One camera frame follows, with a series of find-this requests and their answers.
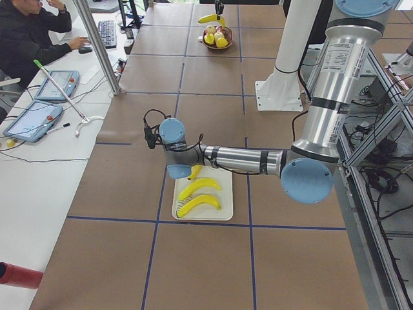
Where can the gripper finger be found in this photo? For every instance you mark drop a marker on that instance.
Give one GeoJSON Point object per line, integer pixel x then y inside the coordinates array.
{"type": "Point", "coordinates": [219, 7]}

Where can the yellow banana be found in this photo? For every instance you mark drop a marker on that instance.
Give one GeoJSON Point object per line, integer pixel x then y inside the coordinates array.
{"type": "Point", "coordinates": [212, 18]}
{"type": "Point", "coordinates": [197, 205]}
{"type": "Point", "coordinates": [197, 184]}
{"type": "Point", "coordinates": [195, 172]}

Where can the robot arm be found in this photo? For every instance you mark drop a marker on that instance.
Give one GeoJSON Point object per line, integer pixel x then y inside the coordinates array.
{"type": "Point", "coordinates": [306, 168]}

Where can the brown wicker basket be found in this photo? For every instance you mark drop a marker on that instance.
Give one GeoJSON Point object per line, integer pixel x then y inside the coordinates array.
{"type": "Point", "coordinates": [228, 36]}

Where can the white rectangular plate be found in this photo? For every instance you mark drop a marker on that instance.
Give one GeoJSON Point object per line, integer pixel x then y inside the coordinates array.
{"type": "Point", "coordinates": [225, 196]}

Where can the pink white apple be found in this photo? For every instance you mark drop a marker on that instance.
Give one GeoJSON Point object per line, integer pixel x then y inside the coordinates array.
{"type": "Point", "coordinates": [218, 35]}

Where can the yellow green star fruit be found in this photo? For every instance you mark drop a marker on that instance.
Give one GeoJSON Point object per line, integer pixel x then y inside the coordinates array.
{"type": "Point", "coordinates": [209, 39]}

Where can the yellow lemon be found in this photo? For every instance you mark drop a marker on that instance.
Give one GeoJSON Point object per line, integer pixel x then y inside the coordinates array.
{"type": "Point", "coordinates": [221, 43]}

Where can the black keyboard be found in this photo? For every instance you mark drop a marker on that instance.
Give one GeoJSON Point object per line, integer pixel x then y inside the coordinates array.
{"type": "Point", "coordinates": [107, 33]}

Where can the black computer mouse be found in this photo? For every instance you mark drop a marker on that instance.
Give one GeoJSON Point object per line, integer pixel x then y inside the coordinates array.
{"type": "Point", "coordinates": [85, 49]}

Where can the metal rod green tip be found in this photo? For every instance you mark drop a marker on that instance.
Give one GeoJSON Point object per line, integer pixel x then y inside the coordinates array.
{"type": "Point", "coordinates": [44, 70]}

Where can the seated person in black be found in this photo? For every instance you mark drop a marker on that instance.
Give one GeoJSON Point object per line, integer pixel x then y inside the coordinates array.
{"type": "Point", "coordinates": [25, 27]}

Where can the near teach pendant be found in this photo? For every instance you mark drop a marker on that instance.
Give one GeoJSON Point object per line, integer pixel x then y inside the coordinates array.
{"type": "Point", "coordinates": [33, 123]}

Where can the small yellow object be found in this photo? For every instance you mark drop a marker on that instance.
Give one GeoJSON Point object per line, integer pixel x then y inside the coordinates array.
{"type": "Point", "coordinates": [10, 143]}

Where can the red cylinder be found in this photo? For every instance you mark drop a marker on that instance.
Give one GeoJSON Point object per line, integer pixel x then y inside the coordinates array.
{"type": "Point", "coordinates": [17, 276]}

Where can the white pedestal column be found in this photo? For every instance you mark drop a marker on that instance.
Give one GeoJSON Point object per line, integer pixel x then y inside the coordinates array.
{"type": "Point", "coordinates": [281, 91]}

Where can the aluminium frame post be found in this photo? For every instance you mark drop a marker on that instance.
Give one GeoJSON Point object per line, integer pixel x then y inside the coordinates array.
{"type": "Point", "coordinates": [99, 49]}

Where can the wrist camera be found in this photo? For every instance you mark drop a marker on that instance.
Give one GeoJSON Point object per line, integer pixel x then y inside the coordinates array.
{"type": "Point", "coordinates": [151, 135]}

